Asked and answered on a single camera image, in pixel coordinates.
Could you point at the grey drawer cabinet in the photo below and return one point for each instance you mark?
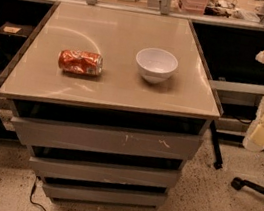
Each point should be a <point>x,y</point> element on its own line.
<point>37,88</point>

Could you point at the grey top drawer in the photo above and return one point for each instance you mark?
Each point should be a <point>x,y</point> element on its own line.
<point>46,133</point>

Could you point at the white bowl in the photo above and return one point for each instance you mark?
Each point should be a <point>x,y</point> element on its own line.
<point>156,65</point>

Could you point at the black box with label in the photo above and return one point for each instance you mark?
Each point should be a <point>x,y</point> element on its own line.
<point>16,30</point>

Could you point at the grey bottom drawer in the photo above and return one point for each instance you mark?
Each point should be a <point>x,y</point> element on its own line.
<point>104,195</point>

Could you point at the grey drawer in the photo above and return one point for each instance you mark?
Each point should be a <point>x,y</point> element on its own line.
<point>105,173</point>
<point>46,133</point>
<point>104,195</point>

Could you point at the crushed orange soda can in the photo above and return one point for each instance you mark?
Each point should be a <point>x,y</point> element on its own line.
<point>80,62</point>

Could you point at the black office chair base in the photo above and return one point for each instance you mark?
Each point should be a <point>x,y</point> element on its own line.
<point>237,183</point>

